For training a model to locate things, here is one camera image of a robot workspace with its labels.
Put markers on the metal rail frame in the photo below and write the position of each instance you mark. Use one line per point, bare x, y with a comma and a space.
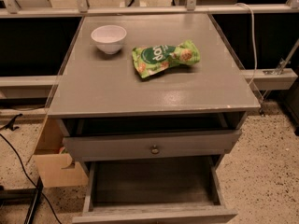
20, 9

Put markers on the green snack bag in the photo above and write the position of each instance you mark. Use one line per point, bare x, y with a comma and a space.
150, 61

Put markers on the grey drawer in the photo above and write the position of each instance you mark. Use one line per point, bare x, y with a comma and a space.
150, 145
182, 190

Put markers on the cardboard box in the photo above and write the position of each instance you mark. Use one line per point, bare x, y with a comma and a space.
56, 168

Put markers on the black metal stand base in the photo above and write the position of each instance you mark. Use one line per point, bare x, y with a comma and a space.
30, 196

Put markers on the grey top drawer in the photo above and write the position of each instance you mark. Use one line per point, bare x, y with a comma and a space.
150, 145

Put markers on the white ceramic bowl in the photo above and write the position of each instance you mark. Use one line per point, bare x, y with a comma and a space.
109, 38

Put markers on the grey wooden drawer cabinet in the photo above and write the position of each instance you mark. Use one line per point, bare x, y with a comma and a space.
102, 94

